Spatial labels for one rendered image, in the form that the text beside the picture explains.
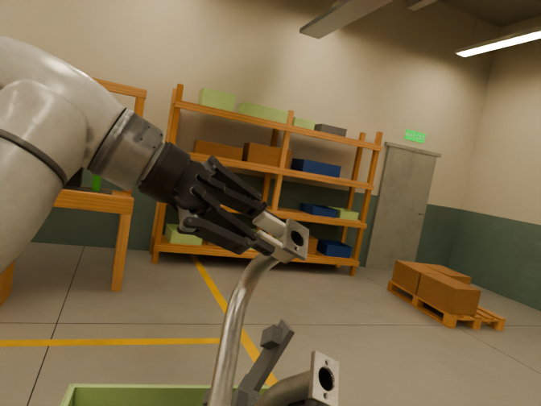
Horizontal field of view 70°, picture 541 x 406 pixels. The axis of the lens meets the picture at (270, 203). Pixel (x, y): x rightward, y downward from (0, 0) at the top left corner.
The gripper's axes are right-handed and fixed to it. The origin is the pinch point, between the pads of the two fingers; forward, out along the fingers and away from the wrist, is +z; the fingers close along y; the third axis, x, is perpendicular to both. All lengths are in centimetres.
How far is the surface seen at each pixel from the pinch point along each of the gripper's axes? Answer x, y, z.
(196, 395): 37.1, -13.0, 10.8
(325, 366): -3.0, -16.5, 8.2
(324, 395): -2.5, -19.6, 8.7
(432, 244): 278, 437, 506
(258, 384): 19.4, -13.2, 13.3
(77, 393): 43.6, -17.5, -9.0
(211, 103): 250, 365, 26
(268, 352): 17.4, -8.1, 13.2
